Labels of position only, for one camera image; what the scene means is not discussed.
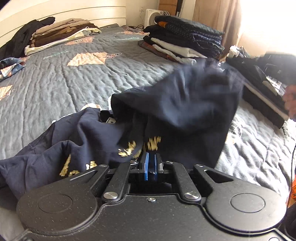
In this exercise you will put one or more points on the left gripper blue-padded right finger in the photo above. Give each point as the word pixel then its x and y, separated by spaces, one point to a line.
pixel 177 175

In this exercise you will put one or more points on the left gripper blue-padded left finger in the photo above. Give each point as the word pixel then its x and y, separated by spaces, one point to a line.
pixel 119 184

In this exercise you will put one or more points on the navy blue t-shirt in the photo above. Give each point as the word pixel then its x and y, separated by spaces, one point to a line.
pixel 185 117

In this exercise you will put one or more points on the dark folded clothes stack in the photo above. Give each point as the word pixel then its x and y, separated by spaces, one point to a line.
pixel 187 34

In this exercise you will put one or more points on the brown beige folded clothes stack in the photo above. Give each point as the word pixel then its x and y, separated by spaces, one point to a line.
pixel 59 32

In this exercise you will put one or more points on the person's right hand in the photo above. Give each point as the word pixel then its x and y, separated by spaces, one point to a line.
pixel 290 102

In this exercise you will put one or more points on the beige curtain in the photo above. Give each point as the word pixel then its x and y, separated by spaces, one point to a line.
pixel 223 15

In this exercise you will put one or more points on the grey quilted bedspread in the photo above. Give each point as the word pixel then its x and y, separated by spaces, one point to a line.
pixel 243 196

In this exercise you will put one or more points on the white fan heater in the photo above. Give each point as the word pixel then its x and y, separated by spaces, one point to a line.
pixel 150 15

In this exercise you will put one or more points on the blue patterned crumpled garment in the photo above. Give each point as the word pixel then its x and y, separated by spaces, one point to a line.
pixel 11 66

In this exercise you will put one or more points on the black jacket by headboard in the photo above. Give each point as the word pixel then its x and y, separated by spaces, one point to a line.
pixel 15 47

